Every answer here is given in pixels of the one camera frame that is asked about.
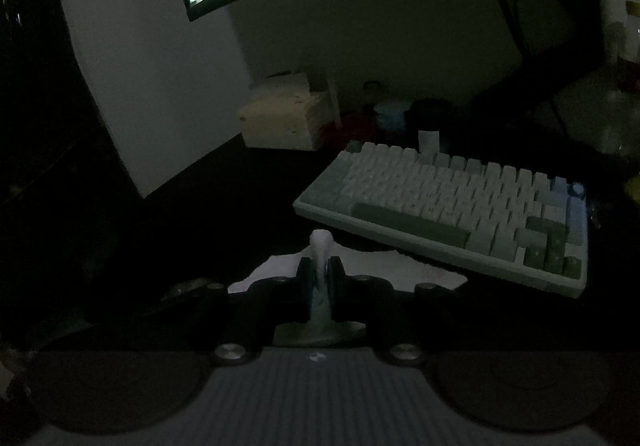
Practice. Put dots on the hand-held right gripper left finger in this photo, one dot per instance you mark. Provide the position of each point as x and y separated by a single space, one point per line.
305 286

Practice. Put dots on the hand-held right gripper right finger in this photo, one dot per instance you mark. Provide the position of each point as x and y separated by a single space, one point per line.
336 286

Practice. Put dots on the white paper tissue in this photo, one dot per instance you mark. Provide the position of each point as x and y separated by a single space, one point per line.
400 271

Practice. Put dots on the white and green keyboard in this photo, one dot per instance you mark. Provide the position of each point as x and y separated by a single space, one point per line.
450 201

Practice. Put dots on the dark red object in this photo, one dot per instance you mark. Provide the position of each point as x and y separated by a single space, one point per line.
350 128

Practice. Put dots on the small white box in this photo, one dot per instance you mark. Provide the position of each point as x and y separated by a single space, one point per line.
428 141

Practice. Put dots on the beige tissue box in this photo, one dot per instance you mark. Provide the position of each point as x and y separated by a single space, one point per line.
280 115

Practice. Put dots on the small blue jar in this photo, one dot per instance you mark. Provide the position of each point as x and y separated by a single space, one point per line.
392 118

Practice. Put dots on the small black jar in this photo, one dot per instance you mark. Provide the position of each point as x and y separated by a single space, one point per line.
430 113

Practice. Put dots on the black monitor stand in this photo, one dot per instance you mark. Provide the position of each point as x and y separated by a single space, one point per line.
550 25

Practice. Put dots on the yellow cap plastic bottle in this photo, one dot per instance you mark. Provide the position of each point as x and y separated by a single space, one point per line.
630 75

